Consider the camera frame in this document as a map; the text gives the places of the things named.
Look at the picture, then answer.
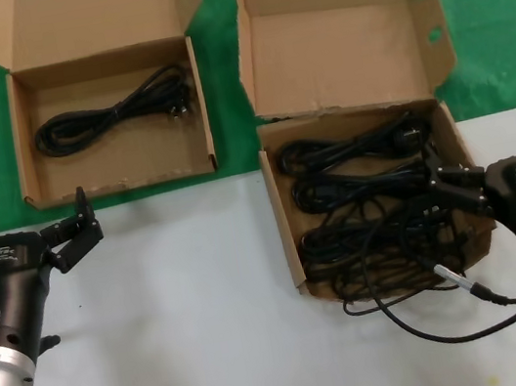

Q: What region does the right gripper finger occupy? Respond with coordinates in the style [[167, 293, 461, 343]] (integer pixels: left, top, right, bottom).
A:
[[419, 135, 495, 225]]

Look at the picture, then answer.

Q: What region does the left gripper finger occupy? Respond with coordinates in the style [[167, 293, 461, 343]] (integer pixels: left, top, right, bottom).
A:
[[32, 183, 110, 278]]

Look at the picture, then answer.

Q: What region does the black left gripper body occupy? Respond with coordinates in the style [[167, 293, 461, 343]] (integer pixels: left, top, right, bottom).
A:
[[0, 225, 73, 366]]

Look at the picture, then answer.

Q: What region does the empty-type open cardboard box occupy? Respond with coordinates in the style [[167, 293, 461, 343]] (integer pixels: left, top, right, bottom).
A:
[[0, 0, 236, 216]]

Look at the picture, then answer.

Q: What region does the torn-edge open cardboard box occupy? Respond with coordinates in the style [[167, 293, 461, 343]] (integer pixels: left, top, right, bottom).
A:
[[225, 0, 506, 314]]

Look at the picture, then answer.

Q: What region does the thin cable with silver connector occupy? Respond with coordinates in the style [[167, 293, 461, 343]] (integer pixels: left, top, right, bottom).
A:
[[354, 189, 516, 358]]

